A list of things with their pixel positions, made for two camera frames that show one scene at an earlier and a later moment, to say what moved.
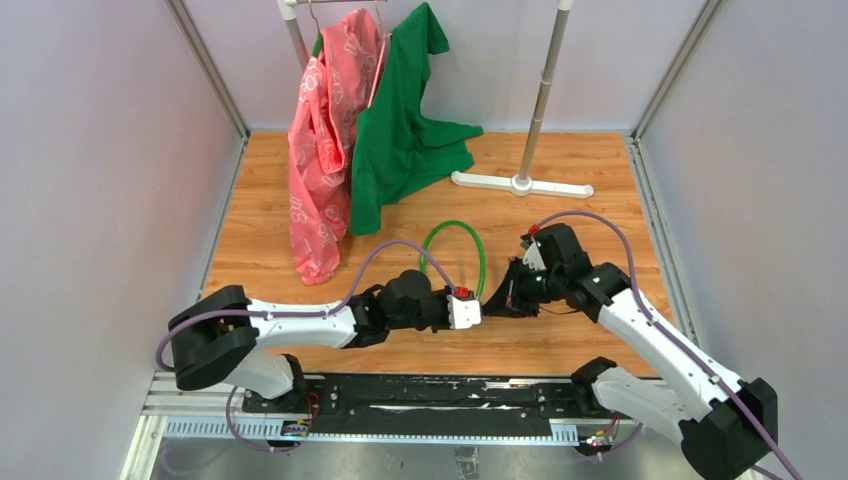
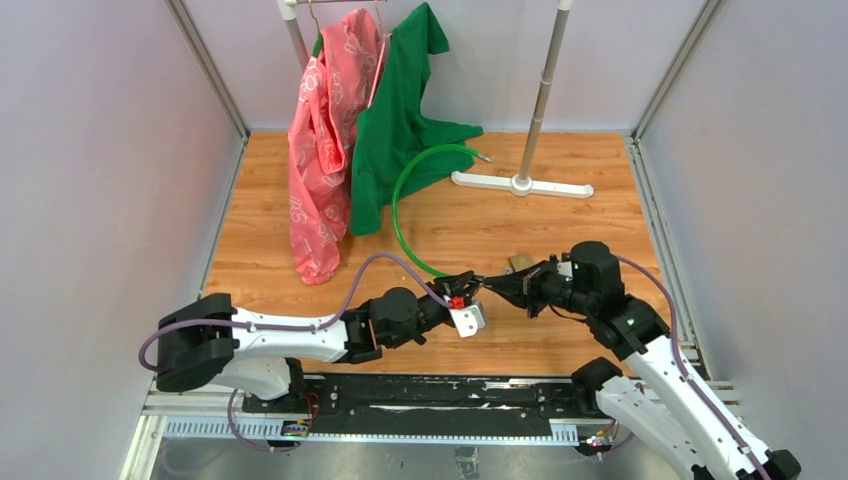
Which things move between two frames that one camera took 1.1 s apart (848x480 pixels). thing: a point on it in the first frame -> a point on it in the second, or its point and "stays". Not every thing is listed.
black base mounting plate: (416, 405) stays
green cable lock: (458, 291) -> (394, 193)
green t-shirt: (397, 144) stays
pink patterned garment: (321, 128) stays
